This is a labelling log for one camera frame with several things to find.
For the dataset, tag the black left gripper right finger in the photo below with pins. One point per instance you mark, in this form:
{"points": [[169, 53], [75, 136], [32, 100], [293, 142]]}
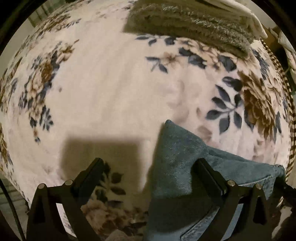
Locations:
{"points": [[253, 222]]}

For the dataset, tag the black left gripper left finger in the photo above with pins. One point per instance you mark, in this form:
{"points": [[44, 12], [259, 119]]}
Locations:
{"points": [[44, 221]]}

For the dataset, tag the blue denim pants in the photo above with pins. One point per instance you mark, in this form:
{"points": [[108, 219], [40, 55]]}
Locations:
{"points": [[180, 208]]}

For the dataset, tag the floral fleece bed blanket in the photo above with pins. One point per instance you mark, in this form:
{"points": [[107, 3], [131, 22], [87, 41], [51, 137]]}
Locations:
{"points": [[81, 88]]}

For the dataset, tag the olive green fuzzy blanket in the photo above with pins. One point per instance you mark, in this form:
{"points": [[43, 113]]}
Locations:
{"points": [[196, 20]]}

